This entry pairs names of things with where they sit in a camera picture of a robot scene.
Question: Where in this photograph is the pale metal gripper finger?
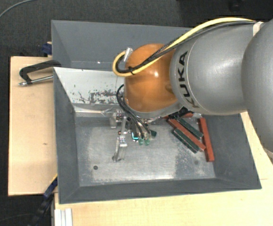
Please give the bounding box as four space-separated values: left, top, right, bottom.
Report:
109 111 124 129
112 136 129 162

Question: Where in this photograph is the grey metal bin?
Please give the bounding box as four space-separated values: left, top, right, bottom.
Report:
50 19 262 204

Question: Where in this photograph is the pale wood flat board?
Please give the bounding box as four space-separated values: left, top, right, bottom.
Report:
8 56 59 196

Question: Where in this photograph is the dark green flat block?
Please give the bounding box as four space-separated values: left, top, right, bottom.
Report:
172 128 200 154
176 117 204 141

